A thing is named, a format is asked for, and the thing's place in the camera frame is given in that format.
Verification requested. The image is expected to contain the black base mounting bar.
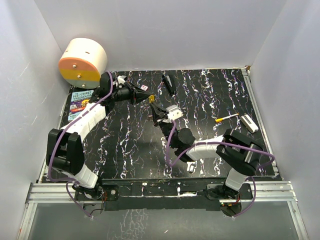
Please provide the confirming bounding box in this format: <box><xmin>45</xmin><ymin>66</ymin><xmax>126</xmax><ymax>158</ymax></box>
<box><xmin>72</xmin><ymin>178</ymin><xmax>254</xmax><ymax>212</ymax></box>

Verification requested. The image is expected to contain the white grey eraser block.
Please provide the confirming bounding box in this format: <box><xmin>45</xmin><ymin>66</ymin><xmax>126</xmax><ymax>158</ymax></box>
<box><xmin>240</xmin><ymin>114</ymin><xmax>259</xmax><ymax>134</ymax></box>

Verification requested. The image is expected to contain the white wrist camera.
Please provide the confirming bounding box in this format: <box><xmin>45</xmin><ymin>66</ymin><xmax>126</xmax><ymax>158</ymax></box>
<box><xmin>115</xmin><ymin>75</ymin><xmax>127</xmax><ymax>88</ymax></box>
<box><xmin>166</xmin><ymin>105</ymin><xmax>183</xmax><ymax>122</ymax></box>

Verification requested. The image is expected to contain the aluminium frame rail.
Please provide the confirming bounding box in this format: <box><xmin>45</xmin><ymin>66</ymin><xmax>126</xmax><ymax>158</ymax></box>
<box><xmin>17</xmin><ymin>178</ymin><xmax>308</xmax><ymax>240</ymax></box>

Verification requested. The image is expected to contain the white key tag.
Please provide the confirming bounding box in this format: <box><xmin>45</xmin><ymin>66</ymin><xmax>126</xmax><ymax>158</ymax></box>
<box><xmin>187</xmin><ymin>161</ymin><xmax>197</xmax><ymax>174</ymax></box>

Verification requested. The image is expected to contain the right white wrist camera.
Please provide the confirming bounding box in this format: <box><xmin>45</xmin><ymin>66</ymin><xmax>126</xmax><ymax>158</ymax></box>
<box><xmin>166</xmin><ymin>105</ymin><xmax>183</xmax><ymax>122</ymax></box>

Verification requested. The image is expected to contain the blue treehouse paperback book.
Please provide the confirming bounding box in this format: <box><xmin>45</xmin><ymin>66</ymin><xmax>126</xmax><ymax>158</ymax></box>
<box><xmin>67</xmin><ymin>90</ymin><xmax>94</xmax><ymax>122</ymax></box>

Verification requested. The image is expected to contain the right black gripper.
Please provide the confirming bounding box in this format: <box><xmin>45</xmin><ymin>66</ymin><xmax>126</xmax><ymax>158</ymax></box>
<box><xmin>151</xmin><ymin>102</ymin><xmax>178</xmax><ymax>149</ymax></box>

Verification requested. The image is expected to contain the black stapler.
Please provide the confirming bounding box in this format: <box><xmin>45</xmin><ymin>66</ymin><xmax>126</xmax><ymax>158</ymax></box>
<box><xmin>162</xmin><ymin>74</ymin><xmax>177</xmax><ymax>96</ymax></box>

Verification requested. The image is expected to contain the small red white box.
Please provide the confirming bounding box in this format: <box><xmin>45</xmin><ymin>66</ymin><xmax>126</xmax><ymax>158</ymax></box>
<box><xmin>140</xmin><ymin>85</ymin><xmax>149</xmax><ymax>91</ymax></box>

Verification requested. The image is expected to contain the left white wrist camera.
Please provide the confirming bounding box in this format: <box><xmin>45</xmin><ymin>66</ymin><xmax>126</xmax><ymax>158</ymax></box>
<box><xmin>115</xmin><ymin>75</ymin><xmax>127</xmax><ymax>88</ymax></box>

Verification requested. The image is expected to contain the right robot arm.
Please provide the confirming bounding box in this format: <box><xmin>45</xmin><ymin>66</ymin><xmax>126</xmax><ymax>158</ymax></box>
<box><xmin>149</xmin><ymin>102</ymin><xmax>263</xmax><ymax>199</ymax></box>

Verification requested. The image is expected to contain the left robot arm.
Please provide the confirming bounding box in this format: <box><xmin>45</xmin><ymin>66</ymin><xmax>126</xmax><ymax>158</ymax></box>
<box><xmin>46</xmin><ymin>71</ymin><xmax>152</xmax><ymax>200</ymax></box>

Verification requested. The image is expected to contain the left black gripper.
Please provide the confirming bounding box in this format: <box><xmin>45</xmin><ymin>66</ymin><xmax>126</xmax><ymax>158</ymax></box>
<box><xmin>111</xmin><ymin>80</ymin><xmax>153</xmax><ymax>106</ymax></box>

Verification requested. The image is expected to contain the yellow key tag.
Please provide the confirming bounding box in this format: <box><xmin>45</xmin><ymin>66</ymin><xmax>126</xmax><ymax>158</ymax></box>
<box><xmin>148</xmin><ymin>95</ymin><xmax>155</xmax><ymax>103</ymax></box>

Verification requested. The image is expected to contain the round pastel drawer box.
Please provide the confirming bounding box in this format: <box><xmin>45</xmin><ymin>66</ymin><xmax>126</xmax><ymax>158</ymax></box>
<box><xmin>58</xmin><ymin>37</ymin><xmax>108</xmax><ymax>89</ymax></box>

